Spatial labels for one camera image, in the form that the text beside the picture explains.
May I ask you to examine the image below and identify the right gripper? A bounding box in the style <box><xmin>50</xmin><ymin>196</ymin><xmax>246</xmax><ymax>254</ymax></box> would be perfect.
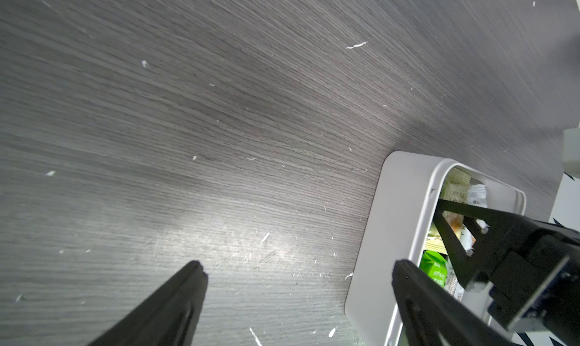
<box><xmin>433</xmin><ymin>199</ymin><xmax>579</xmax><ymax>345</ymax></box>

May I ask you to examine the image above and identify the white cookie packet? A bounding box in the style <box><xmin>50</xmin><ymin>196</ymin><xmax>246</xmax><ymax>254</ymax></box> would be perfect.
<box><xmin>459</xmin><ymin>183</ymin><xmax>490</xmax><ymax>256</ymax></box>

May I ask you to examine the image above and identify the cream cookie packet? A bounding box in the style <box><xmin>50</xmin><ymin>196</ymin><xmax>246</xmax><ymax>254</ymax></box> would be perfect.
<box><xmin>424</xmin><ymin>167</ymin><xmax>471</xmax><ymax>255</ymax></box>

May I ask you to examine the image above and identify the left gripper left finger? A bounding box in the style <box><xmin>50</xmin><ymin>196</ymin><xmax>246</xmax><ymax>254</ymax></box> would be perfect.
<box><xmin>91</xmin><ymin>261</ymin><xmax>208</xmax><ymax>346</ymax></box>

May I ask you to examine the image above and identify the white storage box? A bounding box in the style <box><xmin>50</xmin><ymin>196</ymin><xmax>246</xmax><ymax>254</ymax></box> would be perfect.
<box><xmin>344</xmin><ymin>151</ymin><xmax>527</xmax><ymax>345</ymax></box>

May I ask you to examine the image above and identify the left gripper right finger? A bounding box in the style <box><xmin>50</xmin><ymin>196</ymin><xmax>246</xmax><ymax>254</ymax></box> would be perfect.
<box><xmin>392</xmin><ymin>259</ymin><xmax>511</xmax><ymax>345</ymax></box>

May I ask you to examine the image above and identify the green cookie packet left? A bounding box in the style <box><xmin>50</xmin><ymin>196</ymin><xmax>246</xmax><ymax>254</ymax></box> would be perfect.
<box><xmin>419</xmin><ymin>250</ymin><xmax>448</xmax><ymax>287</ymax></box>

